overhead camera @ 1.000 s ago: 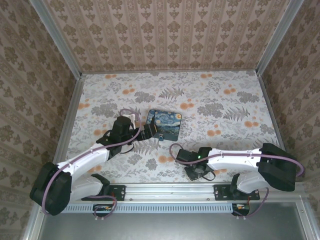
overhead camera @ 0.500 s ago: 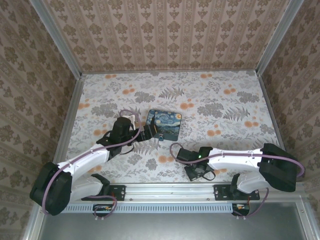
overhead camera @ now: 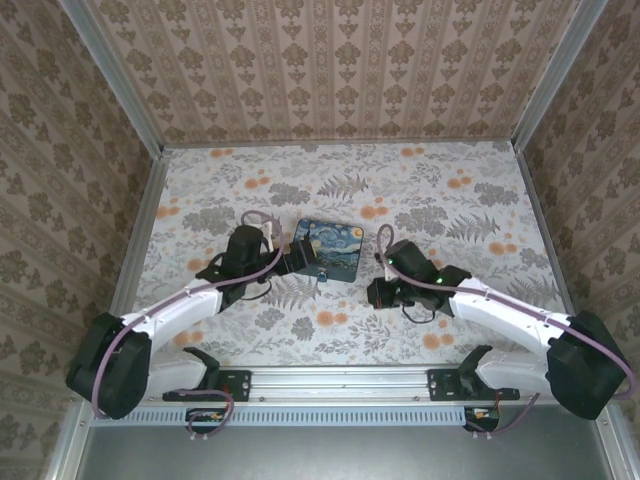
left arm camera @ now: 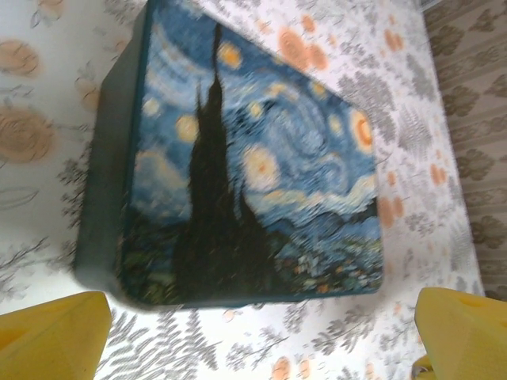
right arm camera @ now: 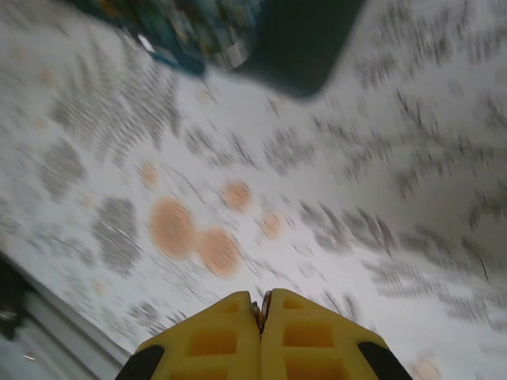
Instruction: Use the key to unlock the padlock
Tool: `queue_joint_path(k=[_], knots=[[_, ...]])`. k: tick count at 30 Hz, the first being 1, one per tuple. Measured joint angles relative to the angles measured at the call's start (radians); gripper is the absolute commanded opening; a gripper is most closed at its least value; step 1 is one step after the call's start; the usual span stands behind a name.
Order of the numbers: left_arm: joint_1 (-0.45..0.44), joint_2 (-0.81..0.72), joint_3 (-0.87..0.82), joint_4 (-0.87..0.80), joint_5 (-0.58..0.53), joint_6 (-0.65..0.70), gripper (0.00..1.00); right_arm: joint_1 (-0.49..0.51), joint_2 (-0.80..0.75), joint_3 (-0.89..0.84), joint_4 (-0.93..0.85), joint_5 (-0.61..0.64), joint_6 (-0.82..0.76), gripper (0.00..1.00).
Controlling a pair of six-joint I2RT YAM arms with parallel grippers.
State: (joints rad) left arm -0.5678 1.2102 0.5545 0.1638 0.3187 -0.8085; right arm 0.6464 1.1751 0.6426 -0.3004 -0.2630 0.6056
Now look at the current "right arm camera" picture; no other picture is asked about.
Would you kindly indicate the small metal key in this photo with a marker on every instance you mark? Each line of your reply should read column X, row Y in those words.
column 261, row 314

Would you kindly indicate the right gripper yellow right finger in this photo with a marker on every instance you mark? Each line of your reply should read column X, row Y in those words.
column 313, row 344

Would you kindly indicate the aluminium frame rail with mounts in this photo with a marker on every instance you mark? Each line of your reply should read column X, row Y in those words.
column 59, row 328

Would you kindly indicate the floral patterned table covering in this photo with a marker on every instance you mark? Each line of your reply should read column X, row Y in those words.
column 317, row 198

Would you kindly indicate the starry night print box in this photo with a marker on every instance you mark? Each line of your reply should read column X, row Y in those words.
column 301, row 47

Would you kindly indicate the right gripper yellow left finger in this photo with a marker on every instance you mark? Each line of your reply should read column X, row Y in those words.
column 206, row 348

